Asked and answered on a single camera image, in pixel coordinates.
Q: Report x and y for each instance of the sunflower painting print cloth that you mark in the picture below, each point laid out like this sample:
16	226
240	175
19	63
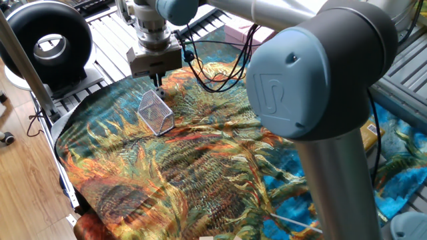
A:
200	160

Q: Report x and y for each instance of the white frame bracket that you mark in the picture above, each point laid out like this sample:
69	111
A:
71	220

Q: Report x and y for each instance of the grey metal bracket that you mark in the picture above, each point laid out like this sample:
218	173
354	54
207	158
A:
121	11

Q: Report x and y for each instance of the silver Schunk gripper body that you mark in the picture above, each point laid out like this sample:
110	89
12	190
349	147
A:
156	61

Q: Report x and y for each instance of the small black white soccer ball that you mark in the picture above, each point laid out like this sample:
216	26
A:
160	93

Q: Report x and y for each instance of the aluminium frame post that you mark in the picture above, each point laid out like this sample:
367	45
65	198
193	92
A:
23	63

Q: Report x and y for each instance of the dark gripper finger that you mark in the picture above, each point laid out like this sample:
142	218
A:
153	80
159	80

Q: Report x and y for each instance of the black keyboard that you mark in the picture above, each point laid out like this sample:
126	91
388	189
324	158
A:
90	5

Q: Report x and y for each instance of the pink gift box with ribbon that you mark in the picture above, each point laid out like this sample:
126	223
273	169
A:
237	33

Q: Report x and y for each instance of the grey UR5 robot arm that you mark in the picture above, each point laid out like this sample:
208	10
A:
333	183

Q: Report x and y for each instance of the black chair caster wheel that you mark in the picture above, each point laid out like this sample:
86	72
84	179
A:
8	138
2	97

